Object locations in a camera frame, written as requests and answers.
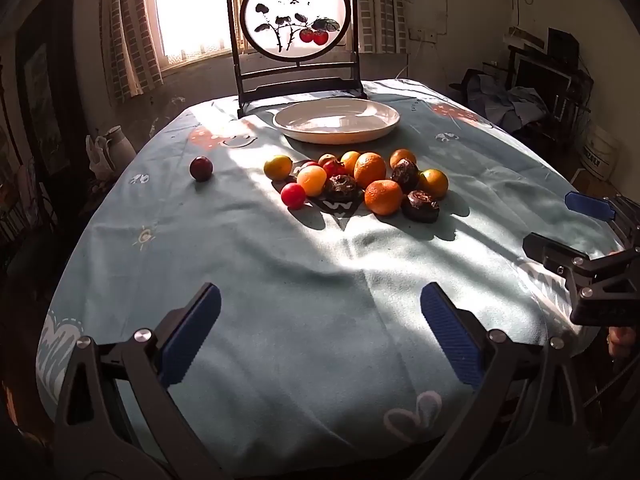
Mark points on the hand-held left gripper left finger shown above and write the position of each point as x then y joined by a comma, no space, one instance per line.
192,332

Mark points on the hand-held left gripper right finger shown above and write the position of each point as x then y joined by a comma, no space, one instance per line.
452,335

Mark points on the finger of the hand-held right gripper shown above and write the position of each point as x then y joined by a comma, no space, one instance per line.
590,206
555,255

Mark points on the dark brown water chestnut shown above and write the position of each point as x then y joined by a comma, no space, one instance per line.
341,187
405,174
420,206

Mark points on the small orange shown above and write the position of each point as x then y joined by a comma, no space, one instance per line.
402,156
433,182
350,161

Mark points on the large orange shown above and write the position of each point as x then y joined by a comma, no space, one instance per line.
370,170
383,197

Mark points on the dark red plum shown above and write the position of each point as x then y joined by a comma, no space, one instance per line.
201,168

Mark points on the white round plate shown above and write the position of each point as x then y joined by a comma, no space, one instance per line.
335,132

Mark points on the person's right hand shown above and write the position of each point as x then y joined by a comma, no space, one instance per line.
620,342

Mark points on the white plastic bucket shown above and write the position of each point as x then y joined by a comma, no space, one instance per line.
600,152

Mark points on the light blue printed tablecloth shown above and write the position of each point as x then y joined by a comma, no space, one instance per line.
300,285

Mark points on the pile of clothes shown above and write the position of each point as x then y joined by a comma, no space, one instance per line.
505,102

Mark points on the dark framed monitor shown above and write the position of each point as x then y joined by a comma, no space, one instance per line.
542,80

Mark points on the black round zigzag mat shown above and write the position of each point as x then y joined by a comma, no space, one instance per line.
340,207

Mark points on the white plastic bag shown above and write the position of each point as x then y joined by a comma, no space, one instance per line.
97,160

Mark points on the white jug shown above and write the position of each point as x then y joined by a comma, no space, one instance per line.
120,145

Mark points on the cluttered shelf rack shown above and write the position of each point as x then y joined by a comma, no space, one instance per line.
20,195

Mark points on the painted round screen on stand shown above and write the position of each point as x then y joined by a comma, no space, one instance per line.
295,67

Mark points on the dark wooden cabinet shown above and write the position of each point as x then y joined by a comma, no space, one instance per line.
45,85

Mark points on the checked curtain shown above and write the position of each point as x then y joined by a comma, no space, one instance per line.
382,5
130,35

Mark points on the bright window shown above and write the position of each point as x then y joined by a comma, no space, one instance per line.
190,10

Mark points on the white wall socket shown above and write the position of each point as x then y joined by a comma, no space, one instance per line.
425,35

